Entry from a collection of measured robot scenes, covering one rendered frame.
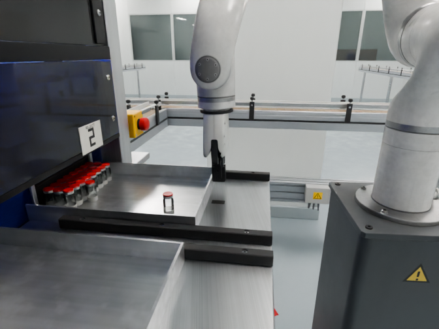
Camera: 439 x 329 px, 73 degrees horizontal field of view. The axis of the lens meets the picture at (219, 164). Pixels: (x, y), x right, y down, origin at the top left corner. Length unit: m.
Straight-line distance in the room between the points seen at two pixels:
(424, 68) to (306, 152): 1.63
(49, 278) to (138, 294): 0.14
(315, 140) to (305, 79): 0.42
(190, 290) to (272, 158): 1.83
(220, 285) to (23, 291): 0.27
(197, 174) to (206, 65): 0.33
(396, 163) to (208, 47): 0.45
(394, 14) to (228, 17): 0.35
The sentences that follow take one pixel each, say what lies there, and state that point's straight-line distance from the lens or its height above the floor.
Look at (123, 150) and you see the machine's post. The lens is 0.86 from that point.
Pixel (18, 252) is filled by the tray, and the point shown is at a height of 0.88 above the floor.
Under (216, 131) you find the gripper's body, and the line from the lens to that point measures 0.64.
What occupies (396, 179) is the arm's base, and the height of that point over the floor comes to 0.94.
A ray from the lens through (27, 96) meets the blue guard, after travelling 0.58.
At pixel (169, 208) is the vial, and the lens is 0.62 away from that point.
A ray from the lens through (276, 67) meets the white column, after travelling 2.10.
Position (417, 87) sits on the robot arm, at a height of 1.13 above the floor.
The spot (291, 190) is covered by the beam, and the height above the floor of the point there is 0.50.
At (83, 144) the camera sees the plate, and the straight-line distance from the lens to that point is 0.70.
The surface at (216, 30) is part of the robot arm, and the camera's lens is 0.56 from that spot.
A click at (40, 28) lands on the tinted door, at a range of 0.64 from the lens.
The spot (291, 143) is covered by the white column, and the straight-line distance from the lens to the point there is 2.19.
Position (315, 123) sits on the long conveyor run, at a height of 0.88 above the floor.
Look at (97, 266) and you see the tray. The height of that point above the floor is 0.88.
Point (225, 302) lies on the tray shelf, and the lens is 0.44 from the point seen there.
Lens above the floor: 1.19
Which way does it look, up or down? 20 degrees down
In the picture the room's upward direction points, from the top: straight up
